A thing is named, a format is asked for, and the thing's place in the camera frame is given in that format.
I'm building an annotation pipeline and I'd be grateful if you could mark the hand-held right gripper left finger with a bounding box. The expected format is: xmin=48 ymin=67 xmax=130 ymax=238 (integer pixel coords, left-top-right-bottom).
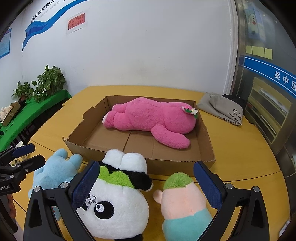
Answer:
xmin=23 ymin=160 xmax=101 ymax=241

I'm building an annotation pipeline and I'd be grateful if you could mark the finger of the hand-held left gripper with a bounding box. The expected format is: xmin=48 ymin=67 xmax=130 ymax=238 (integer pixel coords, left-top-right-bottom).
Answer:
xmin=13 ymin=155 xmax=46 ymax=174
xmin=9 ymin=143 xmax=36 ymax=160

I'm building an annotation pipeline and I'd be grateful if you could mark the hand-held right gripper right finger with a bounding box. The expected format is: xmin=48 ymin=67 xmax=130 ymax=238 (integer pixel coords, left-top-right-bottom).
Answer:
xmin=193 ymin=160 xmax=271 ymax=241

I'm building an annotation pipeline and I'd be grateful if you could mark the light blue plush toy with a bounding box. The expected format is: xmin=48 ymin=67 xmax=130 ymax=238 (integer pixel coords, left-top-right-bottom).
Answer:
xmin=32 ymin=148 xmax=83 ymax=220

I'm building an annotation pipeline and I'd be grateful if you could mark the green-haired plush doll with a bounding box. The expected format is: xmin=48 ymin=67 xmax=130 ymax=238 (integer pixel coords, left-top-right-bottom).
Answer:
xmin=153 ymin=172 xmax=213 ymax=241

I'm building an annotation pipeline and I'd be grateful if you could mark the panda plush toy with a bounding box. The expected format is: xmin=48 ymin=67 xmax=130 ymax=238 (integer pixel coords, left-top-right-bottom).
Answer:
xmin=75 ymin=149 xmax=153 ymax=239

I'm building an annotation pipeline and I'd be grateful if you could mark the brown cardboard box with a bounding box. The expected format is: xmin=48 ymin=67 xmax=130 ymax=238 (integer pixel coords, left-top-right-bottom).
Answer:
xmin=62 ymin=95 xmax=216 ymax=176

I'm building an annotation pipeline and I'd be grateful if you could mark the small cardboard box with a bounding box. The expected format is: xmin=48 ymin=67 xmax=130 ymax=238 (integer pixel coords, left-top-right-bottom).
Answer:
xmin=2 ymin=102 xmax=23 ymax=127

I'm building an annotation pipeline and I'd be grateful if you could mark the beige plush toy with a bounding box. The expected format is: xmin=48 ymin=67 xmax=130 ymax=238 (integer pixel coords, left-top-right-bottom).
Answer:
xmin=0 ymin=107 xmax=12 ymax=122

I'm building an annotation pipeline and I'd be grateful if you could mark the small potted green plant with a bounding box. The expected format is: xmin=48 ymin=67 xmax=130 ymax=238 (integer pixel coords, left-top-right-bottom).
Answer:
xmin=12 ymin=81 xmax=34 ymax=103

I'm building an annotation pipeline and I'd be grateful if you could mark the large potted green plant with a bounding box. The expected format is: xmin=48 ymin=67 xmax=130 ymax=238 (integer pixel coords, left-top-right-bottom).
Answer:
xmin=32 ymin=64 xmax=67 ymax=103

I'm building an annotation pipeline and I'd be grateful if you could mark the grey cloth bag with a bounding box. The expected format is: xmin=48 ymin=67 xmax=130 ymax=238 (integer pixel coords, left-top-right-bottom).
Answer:
xmin=196 ymin=92 xmax=245 ymax=127

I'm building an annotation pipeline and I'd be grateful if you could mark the black cloth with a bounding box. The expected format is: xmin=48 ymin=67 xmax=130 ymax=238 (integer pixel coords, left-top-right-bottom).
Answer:
xmin=221 ymin=94 xmax=247 ymax=110

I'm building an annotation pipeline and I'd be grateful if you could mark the pink plush toy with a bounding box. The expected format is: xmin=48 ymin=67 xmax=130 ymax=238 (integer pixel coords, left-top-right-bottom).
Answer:
xmin=102 ymin=97 xmax=199 ymax=149

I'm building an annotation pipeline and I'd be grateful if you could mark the yellow shelf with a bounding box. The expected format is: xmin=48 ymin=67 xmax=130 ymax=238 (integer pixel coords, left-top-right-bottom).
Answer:
xmin=246 ymin=76 xmax=293 ymax=145

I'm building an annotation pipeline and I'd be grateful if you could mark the blue door banner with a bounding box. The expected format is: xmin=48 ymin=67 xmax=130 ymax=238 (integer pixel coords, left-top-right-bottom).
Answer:
xmin=244 ymin=56 xmax=296 ymax=93

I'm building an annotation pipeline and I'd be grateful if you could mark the white paper red sign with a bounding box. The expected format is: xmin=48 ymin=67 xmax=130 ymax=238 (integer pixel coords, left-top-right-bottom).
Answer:
xmin=66 ymin=13 xmax=87 ymax=35

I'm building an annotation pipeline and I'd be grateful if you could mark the cartoon door poster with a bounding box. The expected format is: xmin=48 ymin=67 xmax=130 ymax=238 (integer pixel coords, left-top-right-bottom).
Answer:
xmin=244 ymin=5 xmax=265 ymax=41

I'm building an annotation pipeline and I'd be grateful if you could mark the blue wall poster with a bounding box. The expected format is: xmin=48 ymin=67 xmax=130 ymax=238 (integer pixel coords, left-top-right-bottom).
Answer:
xmin=0 ymin=28 xmax=12 ymax=59

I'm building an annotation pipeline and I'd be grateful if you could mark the blue wave wall decal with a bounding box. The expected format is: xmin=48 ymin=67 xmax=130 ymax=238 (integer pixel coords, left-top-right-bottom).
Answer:
xmin=22 ymin=0 xmax=93 ymax=48

